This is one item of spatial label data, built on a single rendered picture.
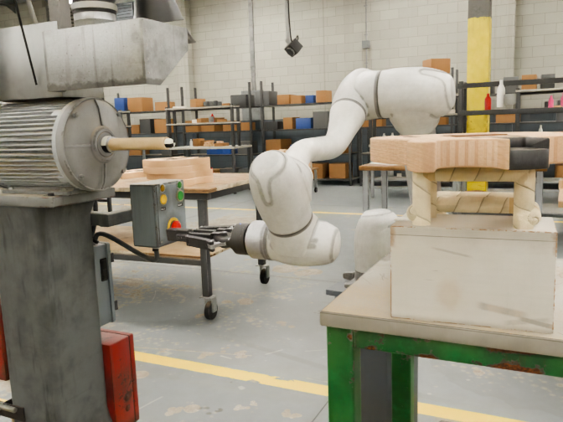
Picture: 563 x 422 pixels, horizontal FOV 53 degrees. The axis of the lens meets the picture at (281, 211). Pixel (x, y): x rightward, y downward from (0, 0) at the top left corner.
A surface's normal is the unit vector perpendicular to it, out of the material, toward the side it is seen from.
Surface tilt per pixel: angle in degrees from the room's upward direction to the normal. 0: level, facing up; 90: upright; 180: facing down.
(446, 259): 90
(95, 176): 97
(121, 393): 90
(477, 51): 90
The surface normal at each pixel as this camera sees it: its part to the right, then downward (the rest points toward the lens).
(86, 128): 0.85, -0.04
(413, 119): -0.26, 0.76
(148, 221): -0.43, 0.15
